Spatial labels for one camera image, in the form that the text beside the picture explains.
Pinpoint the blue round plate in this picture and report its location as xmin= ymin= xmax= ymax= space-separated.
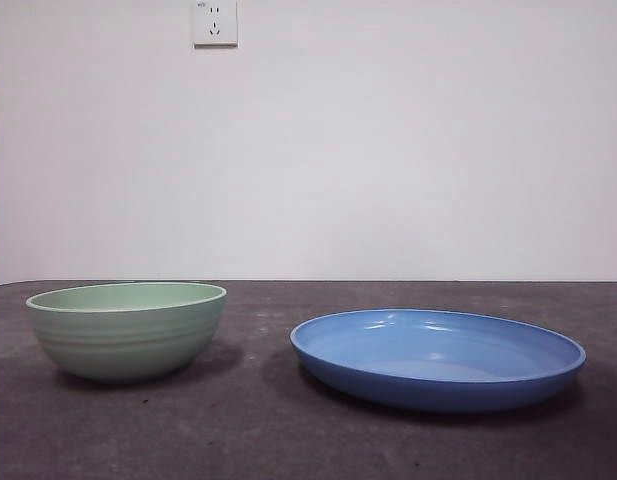
xmin=289 ymin=308 xmax=587 ymax=414

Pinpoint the green ribbed bowl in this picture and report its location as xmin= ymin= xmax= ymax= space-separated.
xmin=25 ymin=281 xmax=228 ymax=385

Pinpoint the white wall socket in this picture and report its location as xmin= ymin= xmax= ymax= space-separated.
xmin=192 ymin=0 xmax=239 ymax=50

